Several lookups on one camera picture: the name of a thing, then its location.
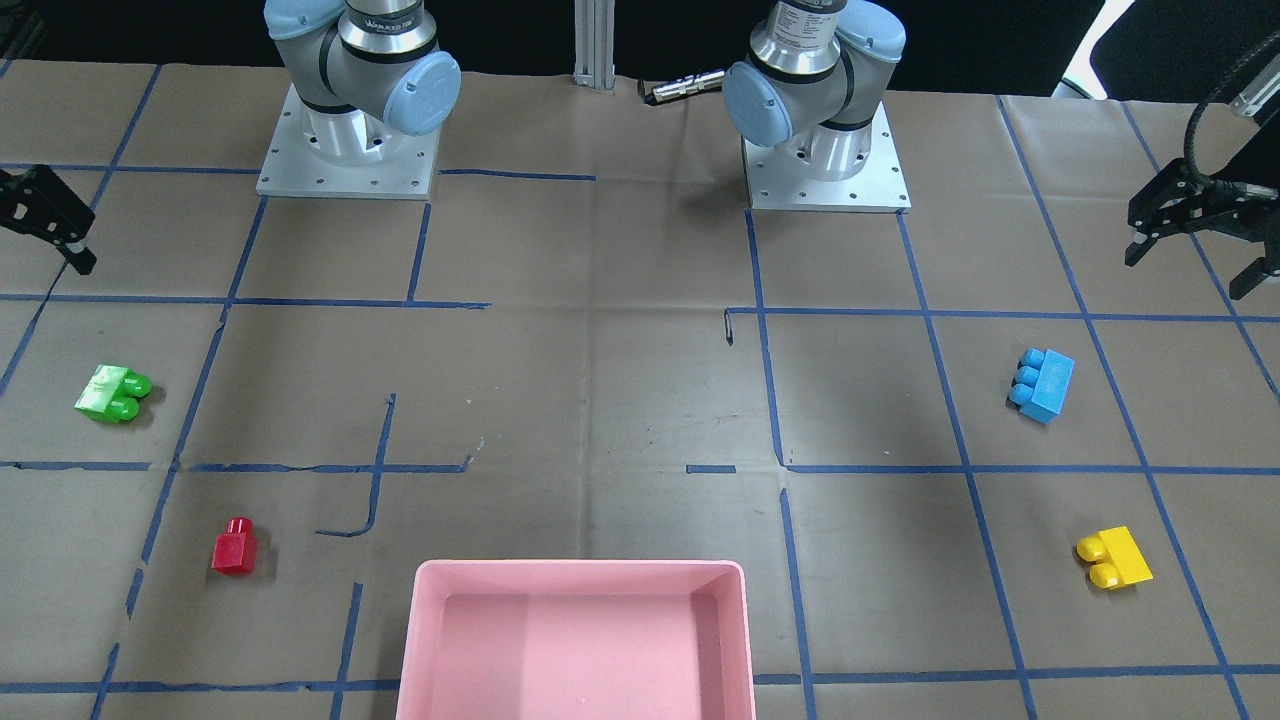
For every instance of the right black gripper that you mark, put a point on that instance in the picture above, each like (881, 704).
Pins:
(40, 207)

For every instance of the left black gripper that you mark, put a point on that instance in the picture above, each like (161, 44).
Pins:
(1190, 212)

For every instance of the green toy block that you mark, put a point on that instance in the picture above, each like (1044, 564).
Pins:
(113, 394)

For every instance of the blue toy block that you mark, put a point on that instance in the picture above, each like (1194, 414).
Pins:
(1041, 383)

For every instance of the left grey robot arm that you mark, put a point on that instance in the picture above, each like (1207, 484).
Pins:
(808, 103)

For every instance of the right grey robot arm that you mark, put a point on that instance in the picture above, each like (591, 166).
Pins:
(370, 91)

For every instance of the pink plastic box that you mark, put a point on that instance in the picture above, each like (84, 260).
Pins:
(577, 639)

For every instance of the yellow toy block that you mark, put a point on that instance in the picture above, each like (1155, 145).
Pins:
(1114, 559)

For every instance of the red toy block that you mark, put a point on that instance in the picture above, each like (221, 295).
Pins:
(236, 548)

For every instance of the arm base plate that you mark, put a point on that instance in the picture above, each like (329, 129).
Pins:
(829, 170)
(315, 155)

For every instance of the metal cable connector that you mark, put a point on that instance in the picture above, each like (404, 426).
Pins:
(656, 94)

